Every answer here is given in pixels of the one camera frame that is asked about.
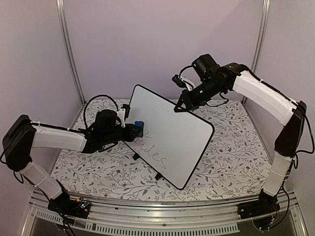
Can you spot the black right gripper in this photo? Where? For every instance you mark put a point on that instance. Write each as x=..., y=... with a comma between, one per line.
x=182, y=99

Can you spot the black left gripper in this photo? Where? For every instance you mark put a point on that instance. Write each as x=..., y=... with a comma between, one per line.
x=130, y=136

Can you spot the blue whiteboard eraser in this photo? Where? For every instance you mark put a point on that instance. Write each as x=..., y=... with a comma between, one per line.
x=139, y=126

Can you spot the small black-framed whiteboard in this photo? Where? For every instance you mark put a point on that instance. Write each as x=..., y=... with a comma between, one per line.
x=172, y=143

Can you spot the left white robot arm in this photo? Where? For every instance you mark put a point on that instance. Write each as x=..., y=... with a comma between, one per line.
x=25, y=135

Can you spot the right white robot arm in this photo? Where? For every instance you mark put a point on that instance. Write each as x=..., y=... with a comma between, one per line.
x=287, y=112

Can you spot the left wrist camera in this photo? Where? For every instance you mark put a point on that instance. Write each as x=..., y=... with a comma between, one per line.
x=126, y=107

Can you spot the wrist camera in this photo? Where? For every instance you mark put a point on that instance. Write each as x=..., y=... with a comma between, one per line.
x=126, y=107
x=178, y=81

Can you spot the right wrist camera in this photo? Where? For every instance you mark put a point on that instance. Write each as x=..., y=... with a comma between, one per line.
x=178, y=81

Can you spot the right aluminium corner post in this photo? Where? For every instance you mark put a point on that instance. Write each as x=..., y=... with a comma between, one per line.
x=261, y=34

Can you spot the aluminium corner post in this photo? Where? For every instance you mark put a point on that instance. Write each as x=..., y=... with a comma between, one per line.
x=69, y=51
x=261, y=34

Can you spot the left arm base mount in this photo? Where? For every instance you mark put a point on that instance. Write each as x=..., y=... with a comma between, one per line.
x=64, y=205

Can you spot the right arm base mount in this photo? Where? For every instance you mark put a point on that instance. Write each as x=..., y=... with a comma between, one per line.
x=265, y=204

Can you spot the left aluminium corner post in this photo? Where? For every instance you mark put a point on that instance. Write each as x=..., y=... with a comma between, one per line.
x=69, y=51

